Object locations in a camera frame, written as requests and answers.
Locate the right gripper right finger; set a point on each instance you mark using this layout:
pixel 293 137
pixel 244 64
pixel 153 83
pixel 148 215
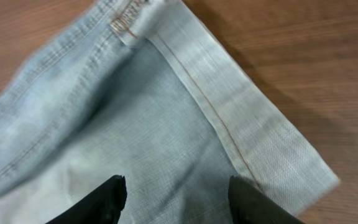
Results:
pixel 250 206

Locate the light blue denim shorts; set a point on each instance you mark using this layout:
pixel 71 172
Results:
pixel 142 89

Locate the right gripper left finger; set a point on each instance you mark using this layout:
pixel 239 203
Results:
pixel 102 206

